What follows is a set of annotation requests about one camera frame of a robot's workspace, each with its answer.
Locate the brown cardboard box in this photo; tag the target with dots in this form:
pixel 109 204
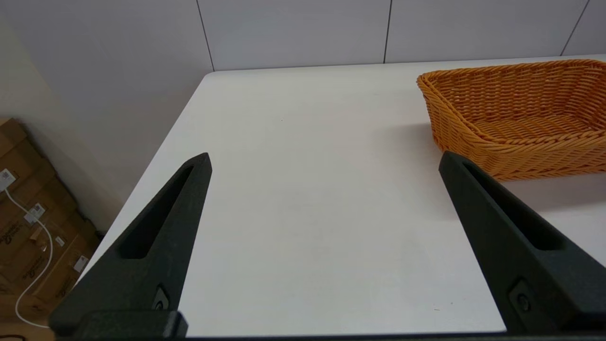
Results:
pixel 66 270
pixel 19 151

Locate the orange wicker basket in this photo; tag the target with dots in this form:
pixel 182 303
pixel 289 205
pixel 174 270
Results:
pixel 521 161

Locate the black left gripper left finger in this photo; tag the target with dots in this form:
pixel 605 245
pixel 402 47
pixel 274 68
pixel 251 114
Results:
pixel 142 265

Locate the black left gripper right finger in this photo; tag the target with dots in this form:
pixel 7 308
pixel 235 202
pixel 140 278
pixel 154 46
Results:
pixel 544 284

